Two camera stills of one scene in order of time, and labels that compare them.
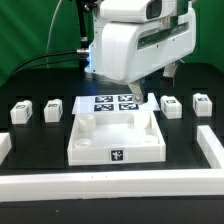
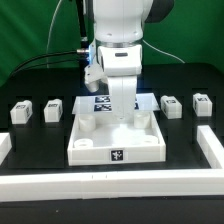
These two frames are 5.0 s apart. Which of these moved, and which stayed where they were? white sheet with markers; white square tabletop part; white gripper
Moved: white gripper
Stayed: white square tabletop part; white sheet with markers
